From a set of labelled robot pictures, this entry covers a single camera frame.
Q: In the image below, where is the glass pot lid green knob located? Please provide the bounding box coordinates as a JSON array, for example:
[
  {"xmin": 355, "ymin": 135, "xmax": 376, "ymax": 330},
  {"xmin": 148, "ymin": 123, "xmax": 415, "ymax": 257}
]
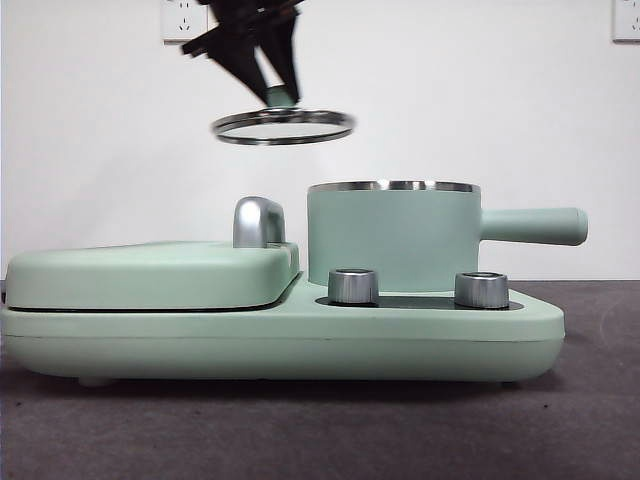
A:
[{"xmin": 209, "ymin": 84, "xmax": 357, "ymax": 148}]

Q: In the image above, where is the green hinged grill cover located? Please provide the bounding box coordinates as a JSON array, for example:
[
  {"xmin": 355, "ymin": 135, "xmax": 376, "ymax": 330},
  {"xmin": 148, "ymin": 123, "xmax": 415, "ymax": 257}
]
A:
[{"xmin": 7, "ymin": 239, "xmax": 304, "ymax": 310}]

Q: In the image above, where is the silver control knob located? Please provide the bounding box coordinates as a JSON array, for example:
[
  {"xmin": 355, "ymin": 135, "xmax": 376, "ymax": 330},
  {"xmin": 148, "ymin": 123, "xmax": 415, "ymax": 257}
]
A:
[
  {"xmin": 327, "ymin": 268, "xmax": 380, "ymax": 305},
  {"xmin": 453, "ymin": 271, "xmax": 510, "ymax": 309}
]

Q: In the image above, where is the black control panel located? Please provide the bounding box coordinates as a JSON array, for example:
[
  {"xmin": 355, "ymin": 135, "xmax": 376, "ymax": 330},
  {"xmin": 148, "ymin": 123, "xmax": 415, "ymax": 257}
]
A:
[{"xmin": 315, "ymin": 294, "xmax": 524, "ymax": 310}]

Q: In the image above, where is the green breakfast machine base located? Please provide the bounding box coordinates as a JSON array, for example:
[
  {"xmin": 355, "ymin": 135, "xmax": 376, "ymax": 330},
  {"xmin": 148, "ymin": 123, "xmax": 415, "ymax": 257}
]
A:
[{"xmin": 0, "ymin": 282, "xmax": 567, "ymax": 389}]

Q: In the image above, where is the white wall socket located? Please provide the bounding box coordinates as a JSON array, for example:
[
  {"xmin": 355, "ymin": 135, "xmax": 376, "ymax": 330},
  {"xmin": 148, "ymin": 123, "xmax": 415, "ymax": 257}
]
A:
[
  {"xmin": 161, "ymin": 0, "xmax": 209, "ymax": 44},
  {"xmin": 611, "ymin": 0, "xmax": 640, "ymax": 43}
]

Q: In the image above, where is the silver grill cover handle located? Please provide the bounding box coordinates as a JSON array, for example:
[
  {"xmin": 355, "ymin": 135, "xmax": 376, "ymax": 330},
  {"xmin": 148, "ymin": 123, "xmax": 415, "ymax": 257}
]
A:
[{"xmin": 232, "ymin": 196, "xmax": 287, "ymax": 250}]

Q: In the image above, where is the green pot with handle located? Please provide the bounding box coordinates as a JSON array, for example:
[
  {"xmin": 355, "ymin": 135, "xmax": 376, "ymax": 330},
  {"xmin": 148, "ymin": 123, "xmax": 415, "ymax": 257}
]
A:
[{"xmin": 305, "ymin": 178, "xmax": 590, "ymax": 296}]

